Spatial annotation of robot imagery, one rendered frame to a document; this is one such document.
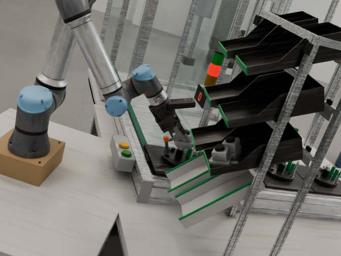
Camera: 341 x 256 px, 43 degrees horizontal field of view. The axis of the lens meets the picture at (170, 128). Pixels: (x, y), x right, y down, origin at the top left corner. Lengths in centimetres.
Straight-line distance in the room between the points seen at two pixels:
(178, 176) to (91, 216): 34
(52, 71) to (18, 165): 36
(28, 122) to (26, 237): 41
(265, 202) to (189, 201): 49
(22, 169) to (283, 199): 106
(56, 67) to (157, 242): 72
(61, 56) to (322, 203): 126
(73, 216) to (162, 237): 31
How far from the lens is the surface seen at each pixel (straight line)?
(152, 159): 178
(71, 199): 163
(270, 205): 192
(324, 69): 1004
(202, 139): 150
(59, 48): 165
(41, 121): 161
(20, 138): 165
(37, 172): 164
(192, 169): 161
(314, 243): 190
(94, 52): 148
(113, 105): 150
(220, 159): 131
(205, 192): 149
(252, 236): 175
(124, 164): 176
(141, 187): 165
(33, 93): 161
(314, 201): 202
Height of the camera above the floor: 177
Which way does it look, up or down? 22 degrees down
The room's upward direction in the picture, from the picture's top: 17 degrees clockwise
